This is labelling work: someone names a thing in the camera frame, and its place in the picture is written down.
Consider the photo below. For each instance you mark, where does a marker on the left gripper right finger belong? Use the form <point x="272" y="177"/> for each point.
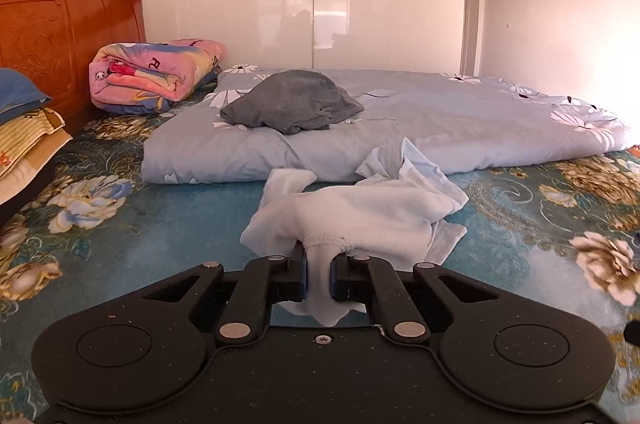
<point x="375" y="284"/>

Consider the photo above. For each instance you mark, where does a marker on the light blue floral duvet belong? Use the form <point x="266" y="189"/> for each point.
<point x="459" y="123"/>

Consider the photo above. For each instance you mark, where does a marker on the blue pillow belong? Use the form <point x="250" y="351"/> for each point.
<point x="18" y="95"/>

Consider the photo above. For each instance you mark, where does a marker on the teal floral bed blanket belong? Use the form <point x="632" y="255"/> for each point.
<point x="97" y="231"/>

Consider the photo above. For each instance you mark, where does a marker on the light blue t-shirt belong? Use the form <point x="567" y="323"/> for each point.
<point x="397" y="211"/>

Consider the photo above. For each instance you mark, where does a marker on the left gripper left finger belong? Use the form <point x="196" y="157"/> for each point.
<point x="262" y="283"/>

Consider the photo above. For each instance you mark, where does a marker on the orange wooden headboard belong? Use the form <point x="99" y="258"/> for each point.
<point x="52" y="42"/>

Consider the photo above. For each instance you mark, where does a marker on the pink cartoon folded blanket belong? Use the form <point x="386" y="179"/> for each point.
<point x="144" y="78"/>

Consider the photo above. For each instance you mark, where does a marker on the grey folded garment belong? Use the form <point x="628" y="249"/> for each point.
<point x="292" y="101"/>

